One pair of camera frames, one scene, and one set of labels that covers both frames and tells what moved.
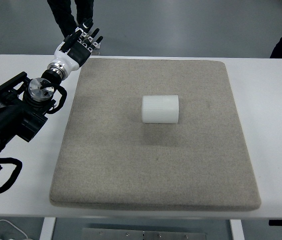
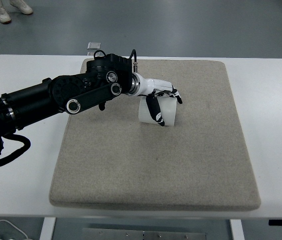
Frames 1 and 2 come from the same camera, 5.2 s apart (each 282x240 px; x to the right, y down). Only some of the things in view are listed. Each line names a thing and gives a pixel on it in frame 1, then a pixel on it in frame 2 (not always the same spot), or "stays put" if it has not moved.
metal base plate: [98, 234] stays put
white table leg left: [47, 229] stays put
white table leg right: [237, 229] stays put
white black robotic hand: [76, 50] -> [152, 88]
